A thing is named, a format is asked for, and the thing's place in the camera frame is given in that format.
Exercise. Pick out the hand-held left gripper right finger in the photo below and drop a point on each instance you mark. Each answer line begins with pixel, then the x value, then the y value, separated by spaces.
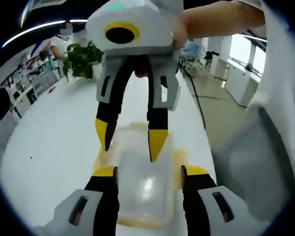
pixel 199 182

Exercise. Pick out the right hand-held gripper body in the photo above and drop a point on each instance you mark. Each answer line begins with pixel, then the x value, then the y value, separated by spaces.
pixel 150 32

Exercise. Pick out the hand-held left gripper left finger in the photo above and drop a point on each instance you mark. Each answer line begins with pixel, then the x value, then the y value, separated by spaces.
pixel 105 186

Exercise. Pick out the clear plastic box with buckle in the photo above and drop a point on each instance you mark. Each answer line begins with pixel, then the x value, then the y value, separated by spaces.
pixel 145 186

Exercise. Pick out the person's right hand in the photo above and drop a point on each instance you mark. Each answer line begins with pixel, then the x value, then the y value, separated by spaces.
pixel 180 29

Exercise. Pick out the white mesh chair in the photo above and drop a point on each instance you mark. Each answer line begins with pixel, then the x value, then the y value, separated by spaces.
pixel 255 177

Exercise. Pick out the green potted plant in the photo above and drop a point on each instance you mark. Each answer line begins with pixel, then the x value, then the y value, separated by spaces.
pixel 82 56

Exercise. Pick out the small red object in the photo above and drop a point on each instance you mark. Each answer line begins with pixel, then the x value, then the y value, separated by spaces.
pixel 51 90

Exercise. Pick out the black office chair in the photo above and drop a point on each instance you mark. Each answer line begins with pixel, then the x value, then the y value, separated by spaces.
pixel 209 58

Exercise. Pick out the white display shelf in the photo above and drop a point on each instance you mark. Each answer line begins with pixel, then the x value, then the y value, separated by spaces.
pixel 41 73

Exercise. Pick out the white storage cabinet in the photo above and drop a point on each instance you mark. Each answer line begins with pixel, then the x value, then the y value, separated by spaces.
pixel 218 67
pixel 243 86

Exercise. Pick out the ceiling strip light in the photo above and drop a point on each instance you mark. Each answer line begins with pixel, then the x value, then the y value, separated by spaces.
pixel 39 27

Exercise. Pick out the person's white shirt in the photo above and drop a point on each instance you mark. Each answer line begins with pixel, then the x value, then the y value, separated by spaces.
pixel 270 61

